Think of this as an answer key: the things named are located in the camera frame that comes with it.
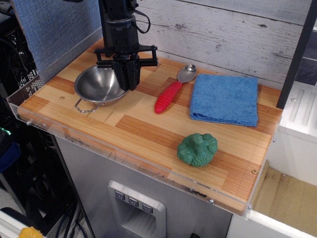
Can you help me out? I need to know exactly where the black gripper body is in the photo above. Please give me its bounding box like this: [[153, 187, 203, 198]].
[[95, 18, 159, 68]]

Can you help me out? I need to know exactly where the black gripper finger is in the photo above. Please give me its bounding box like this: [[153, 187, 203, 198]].
[[112, 61, 129, 90], [126, 60, 141, 91]]

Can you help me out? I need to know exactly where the silver metal bowl with handles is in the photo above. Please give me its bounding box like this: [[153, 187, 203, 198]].
[[74, 65, 128, 113]]

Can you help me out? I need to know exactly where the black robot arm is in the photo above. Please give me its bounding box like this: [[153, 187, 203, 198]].
[[95, 0, 159, 91]]

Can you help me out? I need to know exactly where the blue fabric panel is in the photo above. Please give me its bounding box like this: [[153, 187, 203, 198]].
[[11, 0, 102, 84]]

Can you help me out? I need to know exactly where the black plastic crate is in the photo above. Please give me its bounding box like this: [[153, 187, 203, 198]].
[[0, 7, 39, 100]]

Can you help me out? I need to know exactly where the clear acrylic table guard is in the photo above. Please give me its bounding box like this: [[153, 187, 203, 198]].
[[8, 40, 282, 216]]

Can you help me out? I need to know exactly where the green toy broccoli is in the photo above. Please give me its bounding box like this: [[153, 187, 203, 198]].
[[177, 133, 218, 167]]

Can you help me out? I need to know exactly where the blue folded cloth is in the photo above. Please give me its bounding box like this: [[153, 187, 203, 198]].
[[190, 74, 258, 127]]

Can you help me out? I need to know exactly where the silver toy fridge cabinet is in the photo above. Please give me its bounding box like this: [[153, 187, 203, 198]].
[[56, 138, 232, 238]]

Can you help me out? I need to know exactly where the grey ice dispenser panel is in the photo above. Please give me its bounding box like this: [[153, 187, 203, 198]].
[[108, 180, 167, 238]]

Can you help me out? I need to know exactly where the yellow black object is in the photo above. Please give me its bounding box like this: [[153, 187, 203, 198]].
[[18, 227, 44, 238]]

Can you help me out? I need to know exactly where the white toy sink unit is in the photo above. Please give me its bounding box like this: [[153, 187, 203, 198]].
[[227, 82, 317, 238]]

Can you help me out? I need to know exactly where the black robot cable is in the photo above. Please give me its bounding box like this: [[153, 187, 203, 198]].
[[132, 8, 152, 35]]

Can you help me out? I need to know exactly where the dark left vertical post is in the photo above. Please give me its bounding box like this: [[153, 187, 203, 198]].
[[99, 0, 122, 57]]

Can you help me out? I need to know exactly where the dark vertical post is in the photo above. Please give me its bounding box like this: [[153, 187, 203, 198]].
[[99, 0, 122, 57], [276, 0, 317, 109]]

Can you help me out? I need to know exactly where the red handled silver spoon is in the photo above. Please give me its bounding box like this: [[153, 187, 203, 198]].
[[154, 64, 197, 114]]

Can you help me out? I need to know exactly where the dark right vertical post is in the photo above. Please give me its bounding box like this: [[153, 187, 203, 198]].
[[276, 0, 317, 109]]

